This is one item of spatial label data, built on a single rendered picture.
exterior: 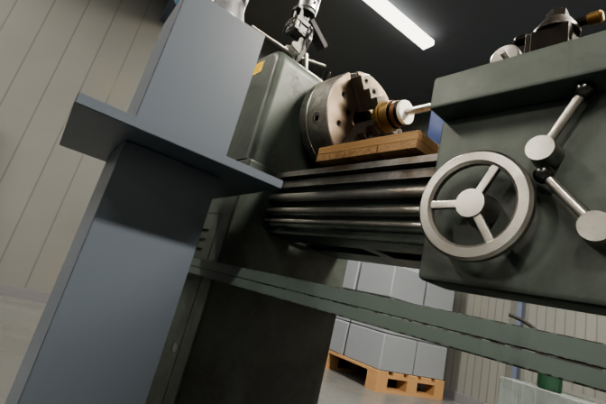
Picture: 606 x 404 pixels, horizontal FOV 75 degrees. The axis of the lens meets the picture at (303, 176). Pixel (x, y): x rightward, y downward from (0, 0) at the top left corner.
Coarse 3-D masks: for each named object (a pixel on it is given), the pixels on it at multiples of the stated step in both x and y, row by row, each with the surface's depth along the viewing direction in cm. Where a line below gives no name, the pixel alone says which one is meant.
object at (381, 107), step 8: (384, 104) 111; (392, 104) 109; (376, 112) 112; (384, 112) 110; (392, 112) 108; (376, 120) 112; (384, 120) 110; (392, 120) 109; (384, 128) 113; (392, 128) 111
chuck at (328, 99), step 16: (336, 80) 115; (320, 96) 115; (336, 96) 114; (352, 96) 118; (320, 112) 113; (336, 112) 114; (352, 112) 118; (368, 112) 124; (320, 128) 113; (336, 128) 113; (352, 128) 117; (320, 144) 116
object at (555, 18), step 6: (546, 18) 76; (552, 18) 74; (558, 18) 73; (564, 18) 73; (570, 18) 73; (540, 24) 75; (546, 24) 74; (552, 24) 74; (576, 24) 72; (534, 30) 77; (576, 30) 73
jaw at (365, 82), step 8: (352, 80) 118; (360, 80) 116; (368, 80) 117; (360, 88) 117; (368, 88) 115; (376, 88) 116; (360, 96) 118; (368, 96) 115; (376, 96) 113; (384, 96) 115; (360, 104) 118; (368, 104) 116; (376, 104) 114
